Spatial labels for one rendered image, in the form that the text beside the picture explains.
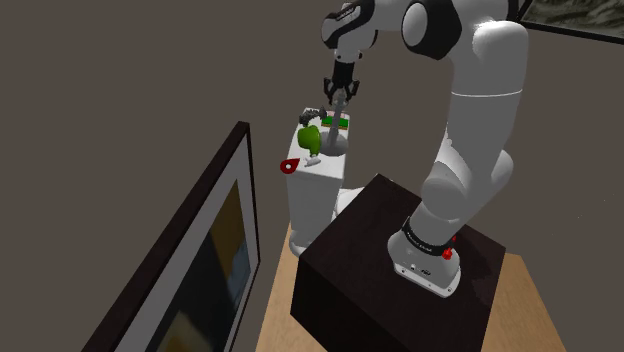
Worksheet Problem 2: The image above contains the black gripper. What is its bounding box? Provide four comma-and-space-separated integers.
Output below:
323, 59, 361, 105

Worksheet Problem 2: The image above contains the green flat box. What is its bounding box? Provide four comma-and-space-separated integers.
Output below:
321, 111, 352, 131

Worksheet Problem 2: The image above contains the dark grey small figure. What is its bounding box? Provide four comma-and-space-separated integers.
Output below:
298, 107, 327, 127

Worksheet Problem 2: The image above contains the grey plunger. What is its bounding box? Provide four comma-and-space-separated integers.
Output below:
318, 91, 350, 158

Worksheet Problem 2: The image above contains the green apple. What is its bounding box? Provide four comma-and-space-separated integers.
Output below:
297, 124, 323, 159

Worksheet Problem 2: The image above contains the white toilet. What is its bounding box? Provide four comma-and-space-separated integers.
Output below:
284, 107, 368, 259

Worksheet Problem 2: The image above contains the dark robot stand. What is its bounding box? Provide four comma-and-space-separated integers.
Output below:
290, 172, 507, 352

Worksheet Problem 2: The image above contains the large dark-framed wall picture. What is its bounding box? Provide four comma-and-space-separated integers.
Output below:
79, 120, 262, 352

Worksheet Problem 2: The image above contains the black-framed grey wall picture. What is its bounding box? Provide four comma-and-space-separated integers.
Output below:
515, 0, 624, 47

